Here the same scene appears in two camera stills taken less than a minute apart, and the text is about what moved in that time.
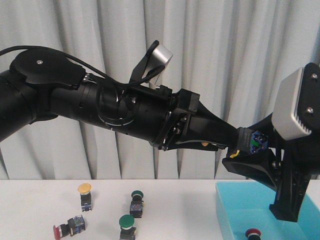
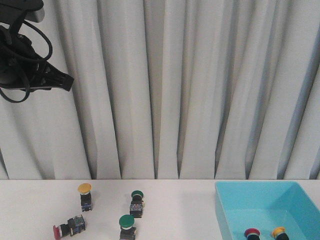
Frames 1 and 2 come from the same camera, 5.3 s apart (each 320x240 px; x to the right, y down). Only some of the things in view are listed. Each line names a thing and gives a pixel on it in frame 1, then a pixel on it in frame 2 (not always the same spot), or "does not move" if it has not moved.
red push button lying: x=74 y=225 does not move
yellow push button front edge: x=234 y=155 to x=277 y=230
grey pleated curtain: x=233 y=53 does not move
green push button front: x=127 y=231 does not move
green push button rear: x=136 y=204 does not move
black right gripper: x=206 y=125 to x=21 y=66
